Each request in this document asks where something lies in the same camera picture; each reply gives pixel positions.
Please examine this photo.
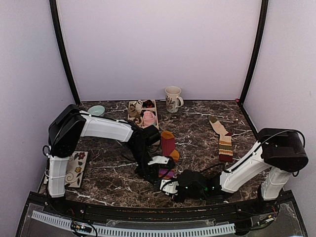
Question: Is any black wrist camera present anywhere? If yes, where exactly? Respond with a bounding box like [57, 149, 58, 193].
[143, 125, 160, 146]
[177, 170, 207, 190]

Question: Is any black left corner post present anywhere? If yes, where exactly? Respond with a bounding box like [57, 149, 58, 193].
[49, 0, 81, 105]

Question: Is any black red rolled sock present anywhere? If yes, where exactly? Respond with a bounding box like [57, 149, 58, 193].
[142, 100, 155, 108]

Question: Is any floral patterned tile coaster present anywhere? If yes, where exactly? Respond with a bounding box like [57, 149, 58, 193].
[43, 151, 89, 189]

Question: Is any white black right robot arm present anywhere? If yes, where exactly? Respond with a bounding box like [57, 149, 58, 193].
[159, 128, 309, 214]

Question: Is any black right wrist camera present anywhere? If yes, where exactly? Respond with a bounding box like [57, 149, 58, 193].
[177, 170, 207, 190]

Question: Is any black right corner post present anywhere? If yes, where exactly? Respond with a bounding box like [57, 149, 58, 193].
[239, 0, 269, 107]

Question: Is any maroon purple orange striped sock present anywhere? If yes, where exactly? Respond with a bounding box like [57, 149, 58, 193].
[158, 131, 180, 179]

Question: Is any pink rolled sock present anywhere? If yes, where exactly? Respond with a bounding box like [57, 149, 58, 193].
[143, 116, 157, 126]

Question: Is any black corner post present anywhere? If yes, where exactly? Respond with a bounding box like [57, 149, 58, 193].
[49, 0, 81, 105]
[239, 0, 269, 107]

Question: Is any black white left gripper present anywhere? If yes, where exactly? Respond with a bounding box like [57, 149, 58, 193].
[128, 144, 159, 185]

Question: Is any cream green rolled sock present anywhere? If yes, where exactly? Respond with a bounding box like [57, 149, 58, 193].
[132, 117, 143, 127]

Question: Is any white slotted cable duct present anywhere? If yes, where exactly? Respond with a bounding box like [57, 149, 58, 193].
[31, 211, 236, 237]

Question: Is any seashell coral ceramic mug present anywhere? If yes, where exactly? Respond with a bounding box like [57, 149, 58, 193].
[165, 86, 184, 113]

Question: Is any cream olive striped sock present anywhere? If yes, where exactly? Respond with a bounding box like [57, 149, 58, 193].
[209, 116, 233, 162]

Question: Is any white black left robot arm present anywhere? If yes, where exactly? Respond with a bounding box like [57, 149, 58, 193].
[46, 104, 175, 215]

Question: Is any wooden compartment organizer box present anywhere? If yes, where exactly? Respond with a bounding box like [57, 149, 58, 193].
[127, 100, 159, 129]

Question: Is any light blue ceramic bowl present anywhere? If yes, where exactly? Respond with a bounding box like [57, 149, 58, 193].
[88, 105, 105, 117]

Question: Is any white ribbed rolled sock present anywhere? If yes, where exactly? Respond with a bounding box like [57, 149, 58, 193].
[134, 100, 143, 111]

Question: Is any black front frame rail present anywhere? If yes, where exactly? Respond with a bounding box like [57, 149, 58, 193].
[21, 190, 300, 222]

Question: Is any beige rolled sock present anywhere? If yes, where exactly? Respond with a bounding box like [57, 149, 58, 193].
[128, 105, 140, 118]

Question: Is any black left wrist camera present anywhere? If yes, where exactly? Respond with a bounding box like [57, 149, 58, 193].
[143, 125, 160, 146]

